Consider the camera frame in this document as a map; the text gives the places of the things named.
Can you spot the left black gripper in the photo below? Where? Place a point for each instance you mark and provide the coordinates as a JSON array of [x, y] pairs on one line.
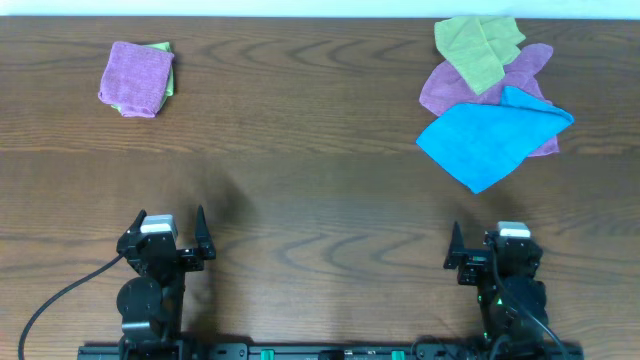
[[191, 257]]

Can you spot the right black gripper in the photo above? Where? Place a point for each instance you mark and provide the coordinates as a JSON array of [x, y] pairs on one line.
[[472, 263]]

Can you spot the blue microfiber cloth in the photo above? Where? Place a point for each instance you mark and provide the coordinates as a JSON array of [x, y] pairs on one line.
[[480, 144]]

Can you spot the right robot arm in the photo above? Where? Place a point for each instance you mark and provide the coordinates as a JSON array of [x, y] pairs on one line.
[[515, 306]]

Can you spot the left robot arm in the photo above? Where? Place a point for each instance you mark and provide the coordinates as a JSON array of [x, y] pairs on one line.
[[151, 303]]

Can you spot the purple folded cloth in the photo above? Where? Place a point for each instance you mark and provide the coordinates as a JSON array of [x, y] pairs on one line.
[[135, 75]]

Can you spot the purple unfolded cloth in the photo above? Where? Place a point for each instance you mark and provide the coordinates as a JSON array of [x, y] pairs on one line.
[[445, 87]]

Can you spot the green unfolded cloth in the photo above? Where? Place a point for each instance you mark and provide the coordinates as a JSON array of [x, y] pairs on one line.
[[479, 47]]

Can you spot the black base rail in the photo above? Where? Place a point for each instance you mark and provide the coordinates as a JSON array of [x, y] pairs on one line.
[[241, 351]]

